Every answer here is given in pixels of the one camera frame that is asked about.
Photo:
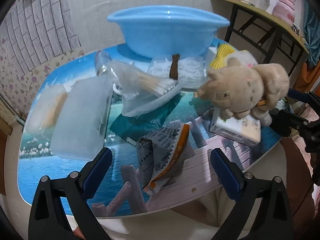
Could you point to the orange cloth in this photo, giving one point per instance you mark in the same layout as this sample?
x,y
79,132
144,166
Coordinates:
x,y
308,77

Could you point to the white carton box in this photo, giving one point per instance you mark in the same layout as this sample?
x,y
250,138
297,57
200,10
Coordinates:
x,y
237,132

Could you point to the black binder clip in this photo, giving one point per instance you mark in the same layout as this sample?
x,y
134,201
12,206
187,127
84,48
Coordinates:
x,y
295,28

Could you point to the white swab pack brown band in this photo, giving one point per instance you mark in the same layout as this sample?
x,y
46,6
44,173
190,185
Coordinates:
x,y
190,70

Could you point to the small glass bottle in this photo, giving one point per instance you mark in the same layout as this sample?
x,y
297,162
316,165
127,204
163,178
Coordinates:
x,y
101,65

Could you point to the pink insulated container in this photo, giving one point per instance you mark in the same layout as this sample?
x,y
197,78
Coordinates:
x,y
285,8

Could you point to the teal packet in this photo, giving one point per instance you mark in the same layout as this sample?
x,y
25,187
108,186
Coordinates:
x,y
140,126

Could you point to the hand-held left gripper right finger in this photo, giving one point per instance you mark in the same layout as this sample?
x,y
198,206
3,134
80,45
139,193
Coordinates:
x,y
225,172

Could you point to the torn silver orange wrapper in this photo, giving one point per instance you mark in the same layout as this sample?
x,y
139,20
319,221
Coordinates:
x,y
160,152

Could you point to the beige plush toy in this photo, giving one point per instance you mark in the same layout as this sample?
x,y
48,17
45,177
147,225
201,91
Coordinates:
x,y
237,87

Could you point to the blue curtain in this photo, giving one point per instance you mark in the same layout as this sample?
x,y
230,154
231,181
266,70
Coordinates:
x,y
312,35

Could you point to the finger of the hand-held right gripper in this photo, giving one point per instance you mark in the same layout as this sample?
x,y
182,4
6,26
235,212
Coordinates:
x,y
305,97
287,122

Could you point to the yellow striped cloth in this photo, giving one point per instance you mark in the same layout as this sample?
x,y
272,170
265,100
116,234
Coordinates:
x,y
222,55

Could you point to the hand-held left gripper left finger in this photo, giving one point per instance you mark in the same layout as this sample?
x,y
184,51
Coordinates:
x,y
98,166

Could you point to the blue plastic basin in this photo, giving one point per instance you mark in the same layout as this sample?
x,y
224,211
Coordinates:
x,y
170,35

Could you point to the wooden side table black legs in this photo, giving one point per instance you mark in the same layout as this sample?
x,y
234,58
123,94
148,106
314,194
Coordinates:
x,y
262,13

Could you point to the frosted plastic box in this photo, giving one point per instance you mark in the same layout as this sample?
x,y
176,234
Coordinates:
x,y
80,120

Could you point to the zip bag of wooden swabs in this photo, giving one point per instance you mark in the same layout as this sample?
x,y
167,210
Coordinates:
x,y
150,85

